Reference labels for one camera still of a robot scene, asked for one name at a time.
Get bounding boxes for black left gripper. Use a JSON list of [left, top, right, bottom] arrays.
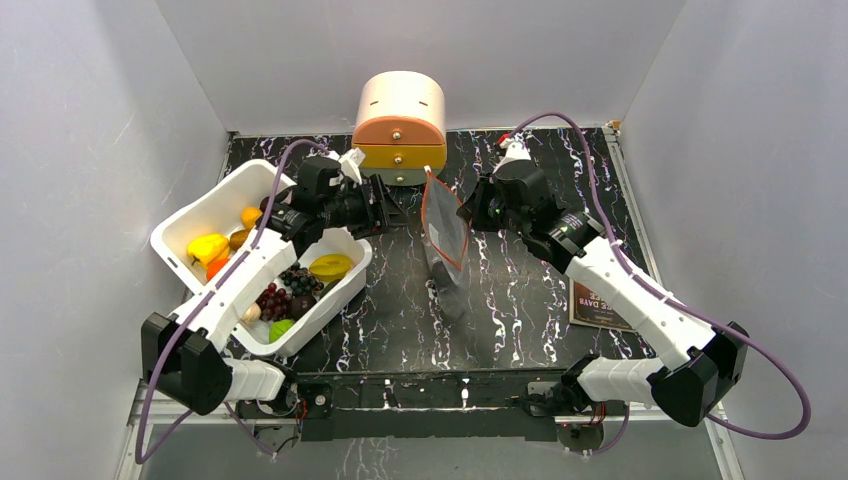
[[320, 176, 411, 240]]

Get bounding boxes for clear zip top bag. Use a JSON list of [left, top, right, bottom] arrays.
[[421, 166, 470, 320]]

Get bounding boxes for black grape bunch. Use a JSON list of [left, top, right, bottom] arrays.
[[278, 263, 324, 298]]

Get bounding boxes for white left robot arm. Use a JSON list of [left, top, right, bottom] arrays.
[[141, 148, 403, 416]]

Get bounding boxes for yellow star fruit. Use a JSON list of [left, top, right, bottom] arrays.
[[308, 254, 353, 283]]

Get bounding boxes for pastel mini drawer cabinet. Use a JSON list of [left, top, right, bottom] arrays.
[[352, 71, 447, 187]]

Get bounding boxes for green avocado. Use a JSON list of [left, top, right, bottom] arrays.
[[319, 279, 341, 299]]

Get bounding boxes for dark purple fig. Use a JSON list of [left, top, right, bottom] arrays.
[[289, 295, 317, 321]]

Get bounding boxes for brown book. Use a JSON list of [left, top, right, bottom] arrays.
[[568, 280, 635, 333]]

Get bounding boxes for red grape bunch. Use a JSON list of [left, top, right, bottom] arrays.
[[256, 282, 292, 322]]

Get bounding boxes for brown kiwi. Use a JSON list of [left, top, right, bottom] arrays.
[[229, 229, 251, 251]]

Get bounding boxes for bright green lime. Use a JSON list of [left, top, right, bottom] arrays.
[[268, 319, 296, 343]]

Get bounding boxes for white garlic bulb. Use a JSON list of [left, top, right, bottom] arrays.
[[240, 303, 262, 326]]

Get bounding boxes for white plastic bin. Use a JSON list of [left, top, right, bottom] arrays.
[[150, 159, 373, 357]]

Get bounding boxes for orange tangerine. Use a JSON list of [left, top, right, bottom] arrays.
[[206, 258, 229, 282]]

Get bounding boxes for yellow bell pepper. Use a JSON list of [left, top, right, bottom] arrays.
[[186, 233, 231, 269]]

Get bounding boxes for black metal base frame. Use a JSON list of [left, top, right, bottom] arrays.
[[236, 368, 624, 442]]

